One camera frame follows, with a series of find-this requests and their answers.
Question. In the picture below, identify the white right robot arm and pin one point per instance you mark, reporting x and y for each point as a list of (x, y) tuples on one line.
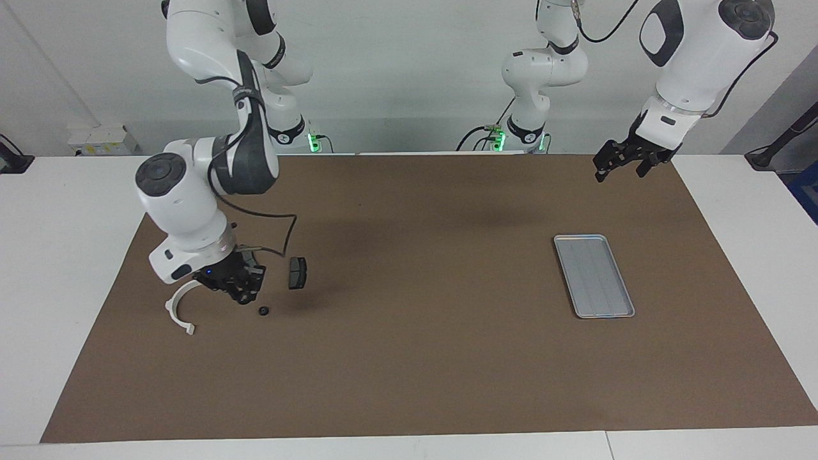
[(185, 204)]

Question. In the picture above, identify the brown table mat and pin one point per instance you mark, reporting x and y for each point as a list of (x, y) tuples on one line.
[(409, 358)]

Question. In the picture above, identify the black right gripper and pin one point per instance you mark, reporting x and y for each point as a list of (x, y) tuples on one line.
[(227, 271)]

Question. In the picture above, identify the blue box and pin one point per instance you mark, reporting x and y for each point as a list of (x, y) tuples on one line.
[(806, 201)]

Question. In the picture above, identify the black angled stand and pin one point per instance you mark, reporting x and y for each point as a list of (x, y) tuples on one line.
[(767, 156)]

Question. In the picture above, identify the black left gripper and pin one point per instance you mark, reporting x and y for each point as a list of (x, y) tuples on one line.
[(642, 152)]

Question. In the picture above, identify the black clamp stand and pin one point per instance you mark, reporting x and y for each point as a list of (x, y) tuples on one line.
[(13, 163)]

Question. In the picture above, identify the rectangular dark brake pad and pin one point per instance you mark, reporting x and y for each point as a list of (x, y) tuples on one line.
[(297, 273)]

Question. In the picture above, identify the white semicircular bracket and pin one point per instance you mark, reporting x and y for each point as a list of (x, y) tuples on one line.
[(171, 308)]

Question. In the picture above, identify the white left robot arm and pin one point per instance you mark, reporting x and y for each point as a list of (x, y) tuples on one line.
[(690, 64)]

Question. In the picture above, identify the silver metal tray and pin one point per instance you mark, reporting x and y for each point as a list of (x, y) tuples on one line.
[(594, 278)]

